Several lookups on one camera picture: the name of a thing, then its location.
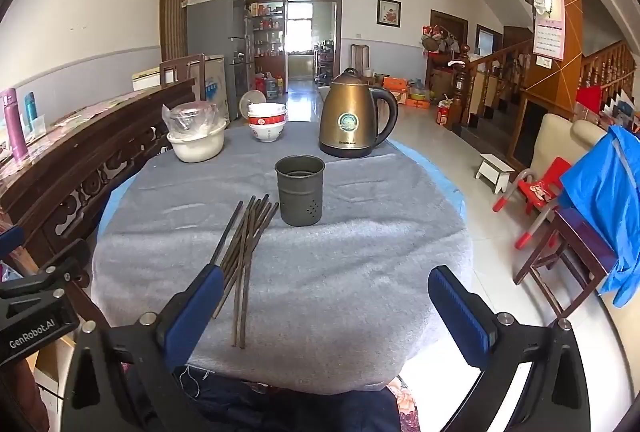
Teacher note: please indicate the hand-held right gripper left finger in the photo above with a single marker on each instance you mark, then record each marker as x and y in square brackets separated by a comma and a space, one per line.
[195, 312]

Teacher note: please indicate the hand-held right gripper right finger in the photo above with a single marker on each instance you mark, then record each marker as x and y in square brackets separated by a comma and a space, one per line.
[460, 312]

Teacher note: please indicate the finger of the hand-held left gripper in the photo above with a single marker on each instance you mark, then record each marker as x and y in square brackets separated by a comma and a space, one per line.
[70, 259]
[11, 239]

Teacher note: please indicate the bundle of dark chopsticks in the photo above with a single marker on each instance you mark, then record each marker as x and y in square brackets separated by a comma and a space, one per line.
[250, 232]

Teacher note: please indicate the grey metal chopstick holder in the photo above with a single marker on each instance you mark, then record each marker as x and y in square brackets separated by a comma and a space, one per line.
[300, 197]

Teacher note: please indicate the light blue under cloth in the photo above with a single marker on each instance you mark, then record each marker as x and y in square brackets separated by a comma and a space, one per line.
[117, 199]

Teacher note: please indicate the dark carved wooden bench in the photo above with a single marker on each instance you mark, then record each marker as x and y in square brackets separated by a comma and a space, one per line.
[75, 172]

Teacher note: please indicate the floral cloth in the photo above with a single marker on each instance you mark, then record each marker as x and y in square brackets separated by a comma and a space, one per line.
[405, 404]

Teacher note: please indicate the pink thermos bottle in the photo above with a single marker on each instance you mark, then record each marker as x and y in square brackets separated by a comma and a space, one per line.
[15, 127]

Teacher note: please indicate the person's dark blue clothing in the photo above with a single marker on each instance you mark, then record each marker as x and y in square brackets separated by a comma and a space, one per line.
[275, 407]

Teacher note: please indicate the blue thermos bottle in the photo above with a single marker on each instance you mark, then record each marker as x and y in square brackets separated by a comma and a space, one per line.
[31, 112]

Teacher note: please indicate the grey fleece tablecloth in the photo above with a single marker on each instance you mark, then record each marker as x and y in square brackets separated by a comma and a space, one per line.
[325, 272]

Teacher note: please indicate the red child chair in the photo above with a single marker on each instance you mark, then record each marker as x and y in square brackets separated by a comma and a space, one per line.
[537, 192]

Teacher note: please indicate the dark wooden chair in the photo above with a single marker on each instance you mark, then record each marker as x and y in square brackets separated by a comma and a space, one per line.
[585, 242]

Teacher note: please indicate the white step stool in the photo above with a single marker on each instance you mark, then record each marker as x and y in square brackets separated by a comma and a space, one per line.
[495, 169]

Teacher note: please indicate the pink checkered cloth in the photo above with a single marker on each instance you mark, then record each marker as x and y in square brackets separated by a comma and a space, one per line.
[100, 109]

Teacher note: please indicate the white plastic basin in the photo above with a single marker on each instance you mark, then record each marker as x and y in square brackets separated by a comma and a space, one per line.
[197, 149]

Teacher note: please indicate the blue plastic raincoat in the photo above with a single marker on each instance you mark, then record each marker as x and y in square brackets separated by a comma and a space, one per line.
[600, 192]

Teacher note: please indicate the beige sofa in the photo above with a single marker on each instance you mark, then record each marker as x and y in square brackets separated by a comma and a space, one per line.
[550, 137]

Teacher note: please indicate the white round electric fan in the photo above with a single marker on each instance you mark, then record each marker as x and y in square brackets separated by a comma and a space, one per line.
[252, 104]

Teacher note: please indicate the gold electric kettle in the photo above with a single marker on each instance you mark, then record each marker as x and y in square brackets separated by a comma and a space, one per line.
[350, 122]

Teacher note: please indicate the brown wooden chair back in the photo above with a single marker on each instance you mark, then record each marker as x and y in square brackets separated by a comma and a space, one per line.
[182, 58]

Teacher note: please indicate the white chest freezer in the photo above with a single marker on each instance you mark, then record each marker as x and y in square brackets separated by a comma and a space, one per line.
[217, 82]

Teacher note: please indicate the orange cardboard boxes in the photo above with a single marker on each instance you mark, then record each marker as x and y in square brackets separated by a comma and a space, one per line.
[400, 84]

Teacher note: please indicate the blue water jug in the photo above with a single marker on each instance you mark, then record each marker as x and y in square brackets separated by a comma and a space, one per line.
[272, 87]

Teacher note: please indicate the orange wooden pillar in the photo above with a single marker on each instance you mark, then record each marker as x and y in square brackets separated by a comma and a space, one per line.
[550, 77]

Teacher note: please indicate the wooden stair railing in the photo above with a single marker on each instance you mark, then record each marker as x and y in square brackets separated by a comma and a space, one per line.
[500, 62]

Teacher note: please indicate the grey refrigerator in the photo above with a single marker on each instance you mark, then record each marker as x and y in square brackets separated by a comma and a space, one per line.
[210, 32]

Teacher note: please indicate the tall wooden chair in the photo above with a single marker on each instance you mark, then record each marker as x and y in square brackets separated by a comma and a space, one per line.
[359, 57]

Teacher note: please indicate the dark wooden room door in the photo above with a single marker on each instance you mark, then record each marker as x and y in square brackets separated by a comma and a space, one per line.
[452, 24]

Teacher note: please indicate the shelf of bottles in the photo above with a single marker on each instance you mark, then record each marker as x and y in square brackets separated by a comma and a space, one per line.
[265, 27]

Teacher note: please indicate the framed flower picture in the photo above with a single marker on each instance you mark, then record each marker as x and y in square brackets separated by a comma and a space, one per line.
[389, 13]

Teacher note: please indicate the pink wall calendar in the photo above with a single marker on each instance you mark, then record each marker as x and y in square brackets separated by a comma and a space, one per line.
[548, 27]

